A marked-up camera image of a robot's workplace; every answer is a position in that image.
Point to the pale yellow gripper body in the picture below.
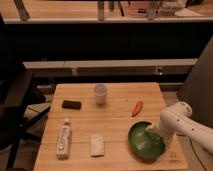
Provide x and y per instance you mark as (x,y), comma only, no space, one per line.
(152,129)

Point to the green ceramic bowl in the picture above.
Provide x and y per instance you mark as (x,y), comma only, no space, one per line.
(144,144)

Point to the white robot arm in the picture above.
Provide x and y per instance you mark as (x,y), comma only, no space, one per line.
(177,118)

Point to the orange carrot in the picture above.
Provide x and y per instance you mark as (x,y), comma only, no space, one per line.
(138,107)

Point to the grey cabinet right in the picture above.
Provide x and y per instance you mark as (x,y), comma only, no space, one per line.
(197,90)

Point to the white sponge block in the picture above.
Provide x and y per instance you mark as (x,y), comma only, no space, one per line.
(97,145)

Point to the black rectangular block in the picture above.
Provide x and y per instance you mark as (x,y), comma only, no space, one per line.
(71,104)

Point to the white plastic bottle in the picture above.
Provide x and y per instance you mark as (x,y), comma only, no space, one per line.
(63,144)

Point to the black office chair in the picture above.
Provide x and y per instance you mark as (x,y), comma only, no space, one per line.
(17,91)

